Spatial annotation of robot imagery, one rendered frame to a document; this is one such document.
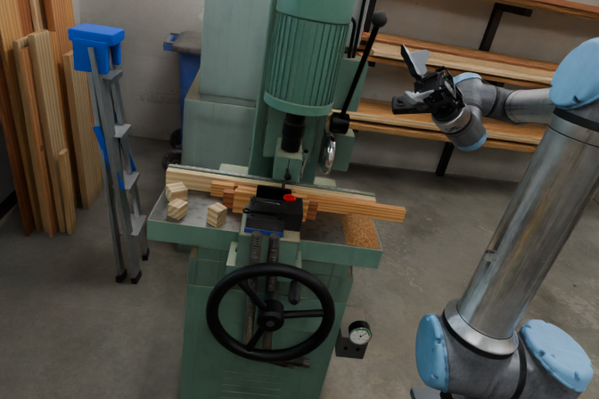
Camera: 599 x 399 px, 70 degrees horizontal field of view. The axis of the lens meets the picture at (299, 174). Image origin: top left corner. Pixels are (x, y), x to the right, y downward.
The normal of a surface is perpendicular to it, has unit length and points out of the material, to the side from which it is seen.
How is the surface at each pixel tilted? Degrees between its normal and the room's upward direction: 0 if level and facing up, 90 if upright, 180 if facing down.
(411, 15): 90
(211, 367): 90
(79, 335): 0
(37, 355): 0
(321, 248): 90
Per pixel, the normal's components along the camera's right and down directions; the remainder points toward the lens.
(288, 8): -0.64, 0.25
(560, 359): 0.31, -0.83
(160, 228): 0.02, 0.45
